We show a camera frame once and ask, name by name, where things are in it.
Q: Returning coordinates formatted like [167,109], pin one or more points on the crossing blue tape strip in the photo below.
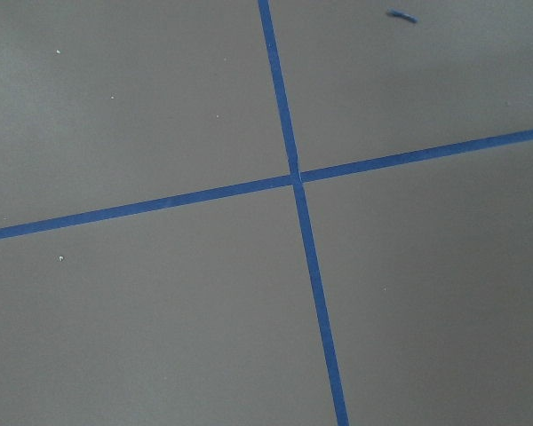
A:
[304,219]

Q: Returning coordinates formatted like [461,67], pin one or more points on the small blue tape scrap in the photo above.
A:
[402,15]

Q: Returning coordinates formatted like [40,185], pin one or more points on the long blue tape strip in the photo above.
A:
[308,176]

